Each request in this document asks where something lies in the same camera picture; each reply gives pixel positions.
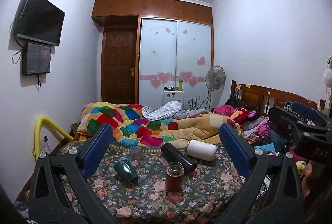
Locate red steel thermos cup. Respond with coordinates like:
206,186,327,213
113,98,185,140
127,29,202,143
165,162,185,192

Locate dark green hexagonal cup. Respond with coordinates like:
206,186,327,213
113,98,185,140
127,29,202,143
114,160,138,185

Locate clear glass cup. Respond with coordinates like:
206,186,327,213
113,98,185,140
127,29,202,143
129,145,144,164

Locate yellow curved pipe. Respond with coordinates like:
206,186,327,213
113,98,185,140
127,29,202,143
32,115,74,161

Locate wooden bed headboard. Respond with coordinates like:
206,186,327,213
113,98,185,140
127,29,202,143
230,80,326,116

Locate floral dark green quilt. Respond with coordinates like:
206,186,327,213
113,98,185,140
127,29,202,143
57,141,245,223

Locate colourful patchwork blanket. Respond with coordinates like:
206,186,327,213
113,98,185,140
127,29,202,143
78,102,243,148

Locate white thermos bottle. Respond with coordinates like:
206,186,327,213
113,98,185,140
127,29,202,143
186,140,217,162

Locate red plush toy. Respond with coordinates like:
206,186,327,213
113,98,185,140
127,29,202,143
229,107,258,124

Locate black cylindrical thermos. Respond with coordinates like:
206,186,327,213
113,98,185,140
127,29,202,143
160,142,197,174

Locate grey white crumpled sheet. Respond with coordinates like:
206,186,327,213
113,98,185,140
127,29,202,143
141,101,209,121

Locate standing electric fan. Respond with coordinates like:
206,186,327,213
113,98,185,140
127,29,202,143
205,65,226,110

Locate small white cabinet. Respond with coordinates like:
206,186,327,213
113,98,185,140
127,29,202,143
162,90,185,107

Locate brown wooden door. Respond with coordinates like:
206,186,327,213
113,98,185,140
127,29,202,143
101,27,137,104

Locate green bottle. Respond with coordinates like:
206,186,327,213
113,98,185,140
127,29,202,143
178,79,183,91

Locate sliding glass wardrobe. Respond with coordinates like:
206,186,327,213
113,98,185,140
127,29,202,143
138,18,213,109

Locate wooden overhead cabinets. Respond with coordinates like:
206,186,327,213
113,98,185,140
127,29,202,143
92,0,213,26

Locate small wall monitor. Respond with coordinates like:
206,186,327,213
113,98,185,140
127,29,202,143
21,42,51,76

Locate black wall television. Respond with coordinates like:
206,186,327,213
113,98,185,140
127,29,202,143
15,0,65,46

